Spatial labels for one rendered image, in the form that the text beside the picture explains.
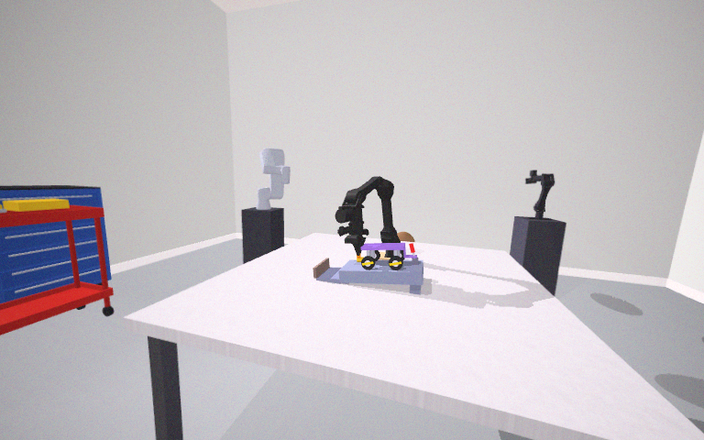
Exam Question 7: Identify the purple trolley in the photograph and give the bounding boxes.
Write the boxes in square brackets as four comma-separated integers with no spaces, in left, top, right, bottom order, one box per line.
[361,243,417,270]

